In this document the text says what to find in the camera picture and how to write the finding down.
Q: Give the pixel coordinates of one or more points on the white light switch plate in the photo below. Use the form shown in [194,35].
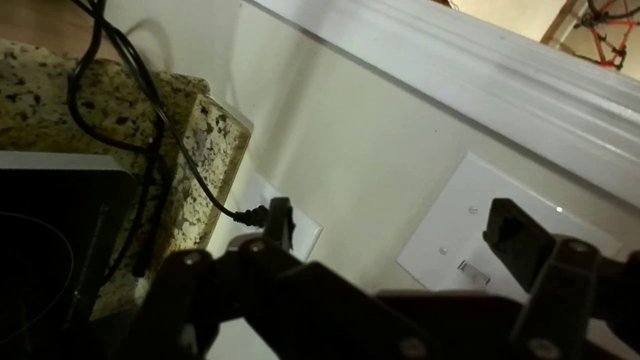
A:
[450,226]

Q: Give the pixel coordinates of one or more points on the red bicycle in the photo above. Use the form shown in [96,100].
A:
[604,35]

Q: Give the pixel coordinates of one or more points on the white door frame trim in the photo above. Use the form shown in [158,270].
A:
[466,61]

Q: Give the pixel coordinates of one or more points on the white wall outlet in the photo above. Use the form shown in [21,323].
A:
[306,232]

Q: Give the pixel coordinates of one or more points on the granite countertop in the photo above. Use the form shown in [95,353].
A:
[209,147]

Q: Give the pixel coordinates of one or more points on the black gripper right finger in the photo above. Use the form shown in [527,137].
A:
[521,240]

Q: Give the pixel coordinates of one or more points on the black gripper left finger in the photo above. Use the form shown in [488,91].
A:
[266,301]

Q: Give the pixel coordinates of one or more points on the portable induction cooktop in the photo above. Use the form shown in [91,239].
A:
[52,232]

